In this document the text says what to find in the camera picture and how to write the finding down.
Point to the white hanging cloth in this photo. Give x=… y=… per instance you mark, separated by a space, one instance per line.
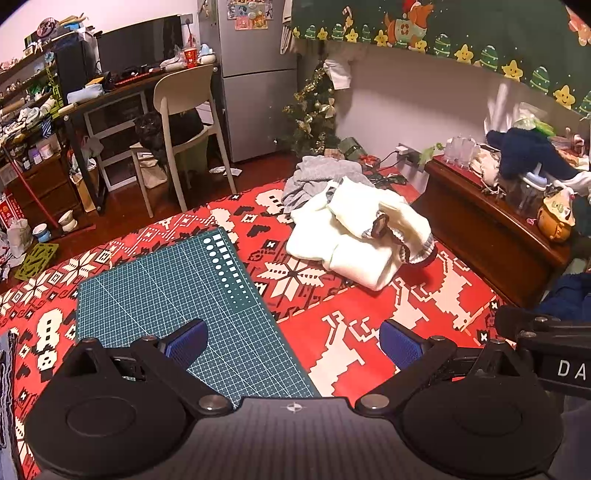
x=339 y=74

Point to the green cutting mat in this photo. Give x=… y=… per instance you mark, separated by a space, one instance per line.
x=152 y=295

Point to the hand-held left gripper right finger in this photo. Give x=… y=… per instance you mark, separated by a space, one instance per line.
x=400 y=346

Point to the beige tote bag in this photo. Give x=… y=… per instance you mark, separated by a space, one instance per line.
x=152 y=173

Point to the cluttered shelf rack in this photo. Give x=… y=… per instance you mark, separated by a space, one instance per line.
x=25 y=59

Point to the white power strip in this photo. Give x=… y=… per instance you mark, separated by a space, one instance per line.
x=411 y=157

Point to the dark desk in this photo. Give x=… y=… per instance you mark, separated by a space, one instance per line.
x=124 y=87

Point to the grey refrigerator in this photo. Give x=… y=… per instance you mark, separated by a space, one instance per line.
x=258 y=101

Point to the dark blue cloth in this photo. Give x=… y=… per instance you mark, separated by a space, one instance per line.
x=565 y=297

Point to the red and white carton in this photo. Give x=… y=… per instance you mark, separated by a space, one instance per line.
x=10 y=212

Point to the white crumpled paper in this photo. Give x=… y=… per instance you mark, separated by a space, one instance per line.
x=224 y=171

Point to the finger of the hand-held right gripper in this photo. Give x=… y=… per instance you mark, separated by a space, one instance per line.
x=521 y=323

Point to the small Christmas tree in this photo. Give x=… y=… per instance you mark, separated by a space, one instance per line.
x=314 y=115

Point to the black cat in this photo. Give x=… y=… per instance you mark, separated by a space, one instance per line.
x=150 y=131

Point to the white knit vest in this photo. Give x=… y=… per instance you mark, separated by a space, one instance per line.
x=351 y=244

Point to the white drawer unit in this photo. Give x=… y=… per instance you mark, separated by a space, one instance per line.
x=115 y=138

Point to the red gift box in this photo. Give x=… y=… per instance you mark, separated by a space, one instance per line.
x=369 y=160

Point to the navy plush toy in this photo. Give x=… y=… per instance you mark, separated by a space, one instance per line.
x=526 y=152

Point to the grey garment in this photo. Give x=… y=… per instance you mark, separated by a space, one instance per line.
x=309 y=177

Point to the colourful fridge stickers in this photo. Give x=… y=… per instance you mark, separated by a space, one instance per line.
x=249 y=14

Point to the green Christmas wall tapestry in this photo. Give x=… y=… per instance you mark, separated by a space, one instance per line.
x=485 y=23

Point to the green egg tray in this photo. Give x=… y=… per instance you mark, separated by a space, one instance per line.
x=39 y=261

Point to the crumpled plastic bag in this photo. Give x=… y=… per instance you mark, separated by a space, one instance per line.
x=16 y=240

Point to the blue pet bowl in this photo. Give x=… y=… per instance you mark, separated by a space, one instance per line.
x=42 y=233

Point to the black monitor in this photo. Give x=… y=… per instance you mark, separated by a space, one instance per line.
x=138 y=46

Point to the white pet bowl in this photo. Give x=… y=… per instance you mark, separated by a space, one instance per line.
x=68 y=220

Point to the orange figure jar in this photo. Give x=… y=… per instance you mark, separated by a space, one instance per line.
x=554 y=219

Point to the wooden drawer cabinet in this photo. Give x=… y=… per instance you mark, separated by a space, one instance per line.
x=41 y=184

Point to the red cup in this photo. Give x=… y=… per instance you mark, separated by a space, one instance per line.
x=190 y=57

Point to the red broom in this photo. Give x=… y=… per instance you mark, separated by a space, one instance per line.
x=27 y=187

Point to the green gift box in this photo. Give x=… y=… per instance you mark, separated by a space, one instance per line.
x=351 y=147

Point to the dark wooden nightstand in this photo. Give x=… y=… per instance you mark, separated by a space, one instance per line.
x=466 y=217

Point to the beige plastic chair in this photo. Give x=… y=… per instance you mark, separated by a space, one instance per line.
x=182 y=90

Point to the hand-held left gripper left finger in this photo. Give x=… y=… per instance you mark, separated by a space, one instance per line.
x=187 y=340

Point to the brown paper bag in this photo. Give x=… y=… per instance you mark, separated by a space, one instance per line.
x=85 y=187

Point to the red patterned blanket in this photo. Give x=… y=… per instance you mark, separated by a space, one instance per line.
x=323 y=300

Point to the black computer tower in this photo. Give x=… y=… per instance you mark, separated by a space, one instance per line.
x=74 y=69

